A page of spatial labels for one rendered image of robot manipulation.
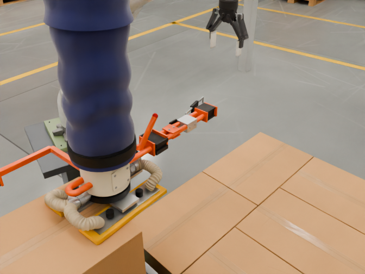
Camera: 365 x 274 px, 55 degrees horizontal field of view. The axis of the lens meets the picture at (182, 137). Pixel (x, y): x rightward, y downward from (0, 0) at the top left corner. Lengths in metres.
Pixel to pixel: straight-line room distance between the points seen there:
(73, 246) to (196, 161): 1.96
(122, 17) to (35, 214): 0.77
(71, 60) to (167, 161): 2.15
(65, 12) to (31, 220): 0.74
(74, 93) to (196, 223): 1.01
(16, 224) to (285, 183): 1.39
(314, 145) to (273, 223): 1.70
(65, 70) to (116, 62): 0.14
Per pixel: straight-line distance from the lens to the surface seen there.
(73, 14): 0.95
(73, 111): 1.07
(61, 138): 2.05
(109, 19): 0.95
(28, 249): 1.28
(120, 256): 1.24
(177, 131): 1.46
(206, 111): 1.61
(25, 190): 3.02
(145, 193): 1.33
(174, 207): 1.87
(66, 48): 0.99
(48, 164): 1.93
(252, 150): 2.29
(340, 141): 3.60
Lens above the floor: 1.87
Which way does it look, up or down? 34 degrees down
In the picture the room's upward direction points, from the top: straight up
